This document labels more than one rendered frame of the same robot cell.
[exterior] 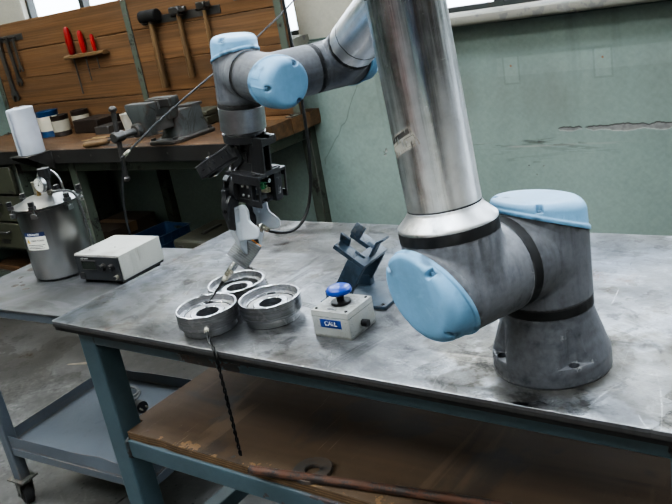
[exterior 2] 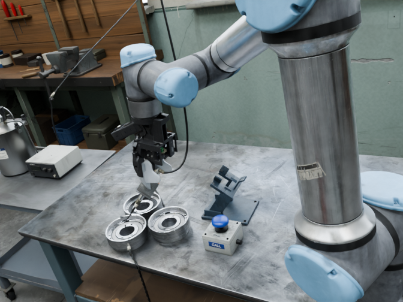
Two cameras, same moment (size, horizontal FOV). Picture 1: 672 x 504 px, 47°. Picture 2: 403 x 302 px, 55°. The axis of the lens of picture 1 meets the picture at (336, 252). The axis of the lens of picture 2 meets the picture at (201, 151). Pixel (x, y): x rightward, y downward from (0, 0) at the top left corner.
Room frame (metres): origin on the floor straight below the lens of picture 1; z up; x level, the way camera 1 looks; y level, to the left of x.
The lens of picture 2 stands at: (0.40, 0.08, 1.42)
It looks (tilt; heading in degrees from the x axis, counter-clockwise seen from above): 27 degrees down; 355
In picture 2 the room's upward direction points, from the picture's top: 11 degrees counter-clockwise
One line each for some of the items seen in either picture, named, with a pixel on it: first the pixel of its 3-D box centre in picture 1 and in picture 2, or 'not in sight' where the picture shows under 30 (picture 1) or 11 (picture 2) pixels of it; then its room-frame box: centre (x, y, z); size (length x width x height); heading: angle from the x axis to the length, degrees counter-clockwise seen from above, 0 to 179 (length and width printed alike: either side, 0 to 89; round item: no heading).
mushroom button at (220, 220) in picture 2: (340, 299); (220, 226); (1.12, 0.01, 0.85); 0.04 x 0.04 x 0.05
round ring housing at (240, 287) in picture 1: (238, 291); (143, 208); (1.32, 0.19, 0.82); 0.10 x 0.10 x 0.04
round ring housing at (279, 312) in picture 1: (271, 306); (170, 225); (1.21, 0.12, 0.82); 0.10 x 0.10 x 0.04
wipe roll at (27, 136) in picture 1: (24, 130); not in sight; (3.33, 1.20, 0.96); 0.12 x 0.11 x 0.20; 142
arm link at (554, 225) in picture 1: (537, 244); (381, 214); (0.90, -0.25, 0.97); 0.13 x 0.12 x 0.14; 120
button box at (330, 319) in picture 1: (346, 315); (225, 236); (1.11, 0.00, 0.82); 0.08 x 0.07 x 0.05; 52
